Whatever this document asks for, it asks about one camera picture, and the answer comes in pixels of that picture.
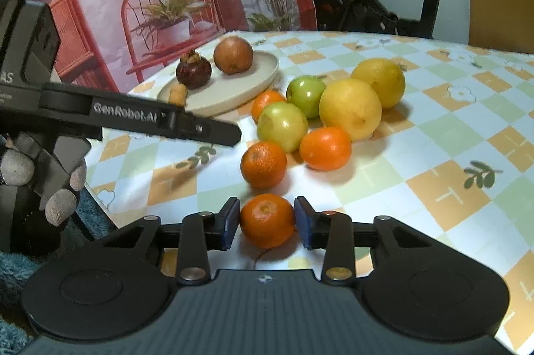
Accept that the beige round plate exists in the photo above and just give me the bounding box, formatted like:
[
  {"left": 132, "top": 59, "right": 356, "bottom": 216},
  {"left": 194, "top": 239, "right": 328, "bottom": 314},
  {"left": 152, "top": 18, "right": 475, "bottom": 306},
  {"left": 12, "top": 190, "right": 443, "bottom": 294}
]
[{"left": 157, "top": 50, "right": 280, "bottom": 117}]

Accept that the checkered floral tablecloth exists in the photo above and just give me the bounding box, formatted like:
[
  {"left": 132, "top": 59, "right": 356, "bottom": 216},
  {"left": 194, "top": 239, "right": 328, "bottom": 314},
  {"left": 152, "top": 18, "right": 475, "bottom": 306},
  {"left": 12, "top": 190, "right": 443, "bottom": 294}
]
[{"left": 83, "top": 30, "right": 534, "bottom": 351}]

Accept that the teal shaggy rug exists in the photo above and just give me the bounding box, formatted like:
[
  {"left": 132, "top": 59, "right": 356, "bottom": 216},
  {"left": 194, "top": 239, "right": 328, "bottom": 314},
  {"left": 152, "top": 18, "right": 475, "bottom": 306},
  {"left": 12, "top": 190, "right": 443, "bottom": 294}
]
[{"left": 0, "top": 186, "right": 117, "bottom": 345}]

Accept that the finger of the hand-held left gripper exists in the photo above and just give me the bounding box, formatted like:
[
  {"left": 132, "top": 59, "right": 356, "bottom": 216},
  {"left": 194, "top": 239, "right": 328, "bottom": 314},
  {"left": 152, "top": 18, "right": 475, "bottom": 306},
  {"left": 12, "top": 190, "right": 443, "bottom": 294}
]
[{"left": 39, "top": 83, "right": 243, "bottom": 148}]

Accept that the dark purple mangosteen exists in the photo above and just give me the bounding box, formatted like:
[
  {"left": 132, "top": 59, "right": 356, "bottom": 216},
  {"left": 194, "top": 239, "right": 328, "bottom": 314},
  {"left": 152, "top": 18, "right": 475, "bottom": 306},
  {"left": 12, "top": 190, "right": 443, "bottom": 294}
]
[{"left": 175, "top": 49, "right": 213, "bottom": 90}]

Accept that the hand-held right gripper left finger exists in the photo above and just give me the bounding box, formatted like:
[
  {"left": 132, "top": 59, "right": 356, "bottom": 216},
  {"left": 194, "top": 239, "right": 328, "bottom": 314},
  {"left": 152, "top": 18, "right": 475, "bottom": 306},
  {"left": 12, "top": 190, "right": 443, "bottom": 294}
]
[{"left": 99, "top": 197, "right": 242, "bottom": 286}]

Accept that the orange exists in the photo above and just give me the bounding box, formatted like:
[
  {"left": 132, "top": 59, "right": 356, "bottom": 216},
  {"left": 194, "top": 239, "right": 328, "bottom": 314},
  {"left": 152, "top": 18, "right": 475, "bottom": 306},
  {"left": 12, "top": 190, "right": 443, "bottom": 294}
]
[
  {"left": 240, "top": 193, "right": 296, "bottom": 250},
  {"left": 241, "top": 141, "right": 288, "bottom": 189},
  {"left": 299, "top": 126, "right": 353, "bottom": 171},
  {"left": 251, "top": 89, "right": 287, "bottom": 124}
]

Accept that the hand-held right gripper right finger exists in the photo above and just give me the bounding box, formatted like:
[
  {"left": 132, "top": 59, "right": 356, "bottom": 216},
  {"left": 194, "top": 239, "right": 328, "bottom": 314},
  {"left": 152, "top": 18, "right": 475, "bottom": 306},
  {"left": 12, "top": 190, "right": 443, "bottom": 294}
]
[{"left": 294, "top": 196, "right": 435, "bottom": 286}]

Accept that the small pale orange fruit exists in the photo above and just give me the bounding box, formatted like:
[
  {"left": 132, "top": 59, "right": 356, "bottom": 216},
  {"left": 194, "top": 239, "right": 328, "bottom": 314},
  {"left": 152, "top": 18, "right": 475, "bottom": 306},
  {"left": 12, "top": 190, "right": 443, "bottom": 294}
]
[{"left": 169, "top": 83, "right": 189, "bottom": 106}]

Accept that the person's left hand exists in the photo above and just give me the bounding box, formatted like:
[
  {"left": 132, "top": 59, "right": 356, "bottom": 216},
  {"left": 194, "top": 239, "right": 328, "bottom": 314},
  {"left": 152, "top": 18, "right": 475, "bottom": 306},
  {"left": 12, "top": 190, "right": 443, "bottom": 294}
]
[{"left": 0, "top": 134, "right": 88, "bottom": 256}]

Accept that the yellow lemon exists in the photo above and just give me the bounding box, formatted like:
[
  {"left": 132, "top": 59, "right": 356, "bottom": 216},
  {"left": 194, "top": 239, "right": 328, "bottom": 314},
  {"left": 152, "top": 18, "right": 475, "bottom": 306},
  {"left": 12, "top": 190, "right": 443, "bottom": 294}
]
[
  {"left": 319, "top": 78, "right": 383, "bottom": 142},
  {"left": 350, "top": 57, "right": 407, "bottom": 109}
]

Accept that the brown round fruit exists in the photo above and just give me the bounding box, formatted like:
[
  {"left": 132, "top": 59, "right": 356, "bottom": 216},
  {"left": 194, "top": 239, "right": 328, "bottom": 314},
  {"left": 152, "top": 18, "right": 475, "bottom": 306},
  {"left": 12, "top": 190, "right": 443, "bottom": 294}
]
[{"left": 213, "top": 36, "right": 254, "bottom": 75}]

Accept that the green apple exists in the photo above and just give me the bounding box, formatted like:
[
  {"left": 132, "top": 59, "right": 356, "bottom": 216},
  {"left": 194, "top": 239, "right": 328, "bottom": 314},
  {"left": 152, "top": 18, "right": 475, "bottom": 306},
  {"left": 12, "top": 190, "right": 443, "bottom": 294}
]
[
  {"left": 257, "top": 101, "right": 309, "bottom": 153},
  {"left": 286, "top": 75, "right": 327, "bottom": 119}
]

